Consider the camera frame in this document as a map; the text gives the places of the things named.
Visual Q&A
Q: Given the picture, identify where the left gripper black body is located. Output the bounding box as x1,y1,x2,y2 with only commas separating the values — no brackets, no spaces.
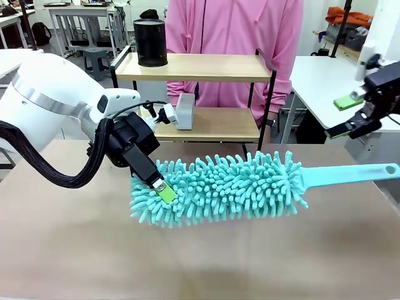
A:
106,111,161,168

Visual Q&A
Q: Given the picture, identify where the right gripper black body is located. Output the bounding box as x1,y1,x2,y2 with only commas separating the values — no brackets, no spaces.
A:
362,54,400,121

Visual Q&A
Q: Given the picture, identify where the teal microfiber duster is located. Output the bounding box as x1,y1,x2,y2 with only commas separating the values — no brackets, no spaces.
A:
129,150,400,228

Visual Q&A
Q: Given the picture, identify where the white side table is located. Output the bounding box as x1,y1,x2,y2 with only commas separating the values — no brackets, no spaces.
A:
289,55,400,144

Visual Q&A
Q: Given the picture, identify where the white rectangular box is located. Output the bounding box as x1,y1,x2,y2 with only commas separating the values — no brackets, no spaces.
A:
175,92,196,131

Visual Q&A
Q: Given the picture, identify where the grey storage crate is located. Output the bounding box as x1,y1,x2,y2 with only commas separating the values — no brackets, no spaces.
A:
343,27,368,51

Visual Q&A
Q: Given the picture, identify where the black stand pole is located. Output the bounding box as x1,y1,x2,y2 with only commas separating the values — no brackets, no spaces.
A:
331,0,351,59
18,0,38,53

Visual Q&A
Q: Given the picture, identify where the grey plastic stool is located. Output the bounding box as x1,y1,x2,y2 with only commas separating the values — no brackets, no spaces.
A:
82,47,111,82

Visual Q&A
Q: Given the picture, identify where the orange cloth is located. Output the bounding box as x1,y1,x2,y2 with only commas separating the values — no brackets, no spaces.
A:
324,6,374,28

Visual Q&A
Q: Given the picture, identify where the black mesh pen holder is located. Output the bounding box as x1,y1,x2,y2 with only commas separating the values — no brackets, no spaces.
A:
132,17,169,68

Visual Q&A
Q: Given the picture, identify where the white workbench table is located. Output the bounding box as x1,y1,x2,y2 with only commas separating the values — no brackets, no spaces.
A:
43,2,126,59

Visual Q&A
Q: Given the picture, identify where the person in pink hoodie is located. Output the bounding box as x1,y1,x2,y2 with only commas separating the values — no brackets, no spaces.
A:
164,0,304,126

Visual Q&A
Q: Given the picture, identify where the black backpack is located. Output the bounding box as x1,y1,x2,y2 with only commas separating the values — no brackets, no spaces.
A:
31,21,53,47

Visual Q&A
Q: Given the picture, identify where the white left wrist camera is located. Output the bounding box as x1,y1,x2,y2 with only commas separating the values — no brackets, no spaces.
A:
142,102,181,126

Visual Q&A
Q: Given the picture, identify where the black braided cable bundle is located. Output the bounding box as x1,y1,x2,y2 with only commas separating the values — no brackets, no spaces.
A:
0,117,115,188

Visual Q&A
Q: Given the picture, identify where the black frame wooden shelf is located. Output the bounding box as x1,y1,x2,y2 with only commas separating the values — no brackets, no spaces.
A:
109,44,278,153

